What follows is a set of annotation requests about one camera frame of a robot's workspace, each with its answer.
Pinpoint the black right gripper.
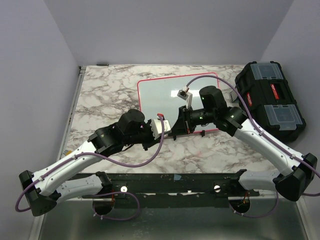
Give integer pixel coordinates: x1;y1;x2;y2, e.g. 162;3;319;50
168;105;216;136

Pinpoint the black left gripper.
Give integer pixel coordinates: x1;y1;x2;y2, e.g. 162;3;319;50
124;118;163;151

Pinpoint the pink framed whiteboard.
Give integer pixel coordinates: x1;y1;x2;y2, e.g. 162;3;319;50
137;72;220;134

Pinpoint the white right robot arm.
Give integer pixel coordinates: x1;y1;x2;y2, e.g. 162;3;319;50
170;85;318;202

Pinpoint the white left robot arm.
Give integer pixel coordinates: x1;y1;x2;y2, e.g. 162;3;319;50
15;109;170;217

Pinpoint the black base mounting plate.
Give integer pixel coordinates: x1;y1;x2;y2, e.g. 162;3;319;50
83;169;260;211

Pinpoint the black toolbox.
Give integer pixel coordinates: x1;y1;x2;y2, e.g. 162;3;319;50
235;61;306;143

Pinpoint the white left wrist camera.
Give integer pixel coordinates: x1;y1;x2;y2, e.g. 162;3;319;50
150;113;172;139

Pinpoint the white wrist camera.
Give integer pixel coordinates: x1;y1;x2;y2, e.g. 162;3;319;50
177;86;193;109
150;113;172;139

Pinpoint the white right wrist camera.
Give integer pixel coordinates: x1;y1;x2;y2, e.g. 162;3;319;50
177;86;193;109

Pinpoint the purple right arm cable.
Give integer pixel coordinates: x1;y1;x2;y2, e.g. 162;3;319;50
184;74;320;219

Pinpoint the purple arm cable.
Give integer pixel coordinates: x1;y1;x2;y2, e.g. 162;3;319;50
184;74;320;219
15;113;166;221

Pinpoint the aluminium frame rail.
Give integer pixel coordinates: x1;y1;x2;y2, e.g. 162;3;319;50
56;66;87;160

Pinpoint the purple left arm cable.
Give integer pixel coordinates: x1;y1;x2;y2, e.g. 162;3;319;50
15;113;166;221

